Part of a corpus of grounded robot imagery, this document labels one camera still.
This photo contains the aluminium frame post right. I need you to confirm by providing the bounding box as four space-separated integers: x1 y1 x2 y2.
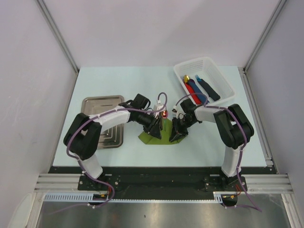
243 0 289 74

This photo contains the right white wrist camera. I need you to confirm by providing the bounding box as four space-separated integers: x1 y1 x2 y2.
172 107 178 114

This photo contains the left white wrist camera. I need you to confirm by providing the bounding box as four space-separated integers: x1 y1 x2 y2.
152 103 165 117

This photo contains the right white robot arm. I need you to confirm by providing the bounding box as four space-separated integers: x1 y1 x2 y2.
169 99 254 190

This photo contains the metal tray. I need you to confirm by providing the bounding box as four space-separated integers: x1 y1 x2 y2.
81 95 124 149

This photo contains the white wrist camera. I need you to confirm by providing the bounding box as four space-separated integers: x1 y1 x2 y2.
172 107 178 114
152 103 165 117

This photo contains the aluminium frame post left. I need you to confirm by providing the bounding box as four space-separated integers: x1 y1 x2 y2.
35 0 80 74

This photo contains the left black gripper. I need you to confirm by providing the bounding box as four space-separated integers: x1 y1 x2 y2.
136 110 161 139

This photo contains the red utensil sleeve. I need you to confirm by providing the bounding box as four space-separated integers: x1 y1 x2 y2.
184 83 201 105

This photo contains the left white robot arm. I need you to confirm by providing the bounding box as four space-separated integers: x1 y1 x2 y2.
63 94 167 190

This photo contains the gold spoon in basket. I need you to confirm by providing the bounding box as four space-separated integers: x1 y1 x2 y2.
183 75 190 83

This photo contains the aluminium frame post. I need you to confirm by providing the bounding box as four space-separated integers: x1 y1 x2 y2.
35 0 80 74
243 0 289 74

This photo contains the black utensil sleeve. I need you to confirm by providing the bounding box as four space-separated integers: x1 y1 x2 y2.
199 80 220 101

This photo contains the green paper napkin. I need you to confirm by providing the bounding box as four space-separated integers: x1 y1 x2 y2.
138 119 184 145

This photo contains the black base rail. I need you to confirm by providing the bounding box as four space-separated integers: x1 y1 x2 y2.
49 166 277 200

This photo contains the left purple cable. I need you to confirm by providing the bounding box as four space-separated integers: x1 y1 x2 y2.
66 92 168 209

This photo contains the white cable duct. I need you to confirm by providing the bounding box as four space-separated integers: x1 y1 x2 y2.
44 191 225 204

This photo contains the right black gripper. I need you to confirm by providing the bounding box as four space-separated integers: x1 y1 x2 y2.
170 116 196 142

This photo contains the blue utensil sleeve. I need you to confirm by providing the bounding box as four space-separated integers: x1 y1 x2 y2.
188 79 209 104

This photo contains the white plastic basket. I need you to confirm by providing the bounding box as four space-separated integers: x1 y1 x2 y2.
173 57 236 106

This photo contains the iridescent spoon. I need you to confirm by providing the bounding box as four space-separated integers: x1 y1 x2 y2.
161 110 169 131

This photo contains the aluminium front rail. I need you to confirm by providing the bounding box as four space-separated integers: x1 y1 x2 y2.
35 173 294 194

